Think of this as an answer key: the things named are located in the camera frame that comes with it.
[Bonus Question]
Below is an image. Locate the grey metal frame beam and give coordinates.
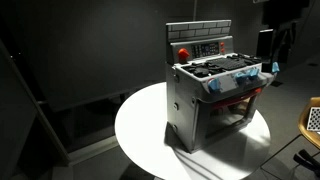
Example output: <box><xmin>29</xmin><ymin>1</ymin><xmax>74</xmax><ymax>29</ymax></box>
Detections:
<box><xmin>0</xmin><ymin>39</ymin><xmax>120</xmax><ymax>167</ymax></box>

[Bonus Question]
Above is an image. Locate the tan wooden chair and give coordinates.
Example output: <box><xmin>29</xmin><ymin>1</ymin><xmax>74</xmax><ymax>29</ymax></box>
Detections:
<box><xmin>259</xmin><ymin>96</ymin><xmax>320</xmax><ymax>169</ymax></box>

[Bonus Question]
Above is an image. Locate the grey toy stove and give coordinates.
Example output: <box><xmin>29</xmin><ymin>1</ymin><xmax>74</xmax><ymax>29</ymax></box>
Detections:
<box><xmin>164</xmin><ymin>19</ymin><xmax>280</xmax><ymax>154</ymax></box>

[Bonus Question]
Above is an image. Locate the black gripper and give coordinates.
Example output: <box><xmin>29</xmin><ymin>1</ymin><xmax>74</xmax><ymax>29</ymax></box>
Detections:
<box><xmin>256</xmin><ymin>16</ymin><xmax>299</xmax><ymax>64</ymax></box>

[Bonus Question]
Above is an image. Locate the black burner grate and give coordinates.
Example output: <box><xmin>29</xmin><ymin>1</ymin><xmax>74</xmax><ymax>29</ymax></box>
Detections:
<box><xmin>181</xmin><ymin>53</ymin><xmax>263</xmax><ymax>78</ymax></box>

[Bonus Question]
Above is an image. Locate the orange round knob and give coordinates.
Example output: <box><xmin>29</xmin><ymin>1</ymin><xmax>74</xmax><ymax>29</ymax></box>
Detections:
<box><xmin>177</xmin><ymin>47</ymin><xmax>191</xmax><ymax>63</ymax></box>

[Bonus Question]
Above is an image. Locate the round white table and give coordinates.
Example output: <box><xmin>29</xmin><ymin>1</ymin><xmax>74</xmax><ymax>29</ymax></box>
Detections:
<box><xmin>114</xmin><ymin>81</ymin><xmax>272</xmax><ymax>180</ymax></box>

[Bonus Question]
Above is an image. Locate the black keypad display panel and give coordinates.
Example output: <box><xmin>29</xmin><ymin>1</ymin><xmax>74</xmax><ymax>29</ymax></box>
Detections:
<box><xmin>191</xmin><ymin>42</ymin><xmax>220</xmax><ymax>58</ymax></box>

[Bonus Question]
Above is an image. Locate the black floor stand base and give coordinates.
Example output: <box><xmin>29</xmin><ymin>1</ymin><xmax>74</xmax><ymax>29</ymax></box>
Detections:
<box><xmin>292</xmin><ymin>149</ymin><xmax>320</xmax><ymax>178</ymax></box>

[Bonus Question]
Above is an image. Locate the black white checkerboard board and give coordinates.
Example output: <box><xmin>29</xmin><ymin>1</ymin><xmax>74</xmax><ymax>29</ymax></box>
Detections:
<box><xmin>306</xmin><ymin>106</ymin><xmax>320</xmax><ymax>132</ymax></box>

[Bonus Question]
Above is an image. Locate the orange oven door handle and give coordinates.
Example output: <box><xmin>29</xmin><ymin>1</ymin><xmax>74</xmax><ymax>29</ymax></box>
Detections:
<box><xmin>209</xmin><ymin>87</ymin><xmax>263</xmax><ymax>110</ymax></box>

